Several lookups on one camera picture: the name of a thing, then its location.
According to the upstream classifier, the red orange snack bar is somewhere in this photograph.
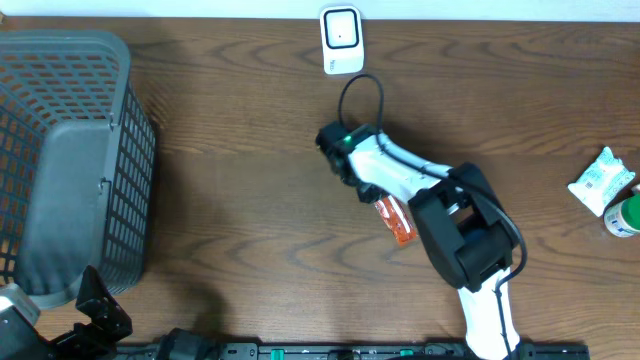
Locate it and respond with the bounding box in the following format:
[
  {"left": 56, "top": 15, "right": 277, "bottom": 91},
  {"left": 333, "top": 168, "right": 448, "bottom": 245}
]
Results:
[{"left": 374, "top": 195, "right": 417, "bottom": 246}]

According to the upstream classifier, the teal wet wipes pack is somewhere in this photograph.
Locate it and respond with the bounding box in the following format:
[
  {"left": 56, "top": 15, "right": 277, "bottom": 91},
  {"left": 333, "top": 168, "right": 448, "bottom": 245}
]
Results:
[{"left": 567, "top": 146, "right": 636, "bottom": 217}]

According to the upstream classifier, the green lid jar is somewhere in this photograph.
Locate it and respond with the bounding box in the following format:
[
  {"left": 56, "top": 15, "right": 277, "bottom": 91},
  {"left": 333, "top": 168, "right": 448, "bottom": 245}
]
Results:
[{"left": 603, "top": 195, "right": 640, "bottom": 237}]

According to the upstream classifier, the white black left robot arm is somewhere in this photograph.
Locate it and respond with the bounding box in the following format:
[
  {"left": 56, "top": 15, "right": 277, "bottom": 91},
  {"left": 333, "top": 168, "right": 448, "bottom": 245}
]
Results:
[{"left": 50, "top": 266, "right": 220, "bottom": 360}]

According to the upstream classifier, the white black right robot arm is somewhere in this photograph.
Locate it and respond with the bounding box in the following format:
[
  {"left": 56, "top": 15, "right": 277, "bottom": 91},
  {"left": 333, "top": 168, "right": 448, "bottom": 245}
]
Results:
[{"left": 316, "top": 121, "right": 522, "bottom": 359}]

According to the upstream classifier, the white barcode scanner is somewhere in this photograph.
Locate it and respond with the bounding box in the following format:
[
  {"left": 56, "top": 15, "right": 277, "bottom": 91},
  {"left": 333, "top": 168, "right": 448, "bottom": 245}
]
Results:
[{"left": 319, "top": 5, "right": 365, "bottom": 75}]

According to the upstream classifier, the grey plastic basket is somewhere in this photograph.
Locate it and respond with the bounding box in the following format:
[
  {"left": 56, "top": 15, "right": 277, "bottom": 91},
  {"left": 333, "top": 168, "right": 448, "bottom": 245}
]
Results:
[{"left": 1, "top": 30, "right": 156, "bottom": 309}]

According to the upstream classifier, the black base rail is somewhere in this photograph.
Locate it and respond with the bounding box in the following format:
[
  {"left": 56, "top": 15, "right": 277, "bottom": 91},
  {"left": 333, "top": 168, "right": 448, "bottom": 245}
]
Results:
[{"left": 114, "top": 341, "right": 591, "bottom": 360}]

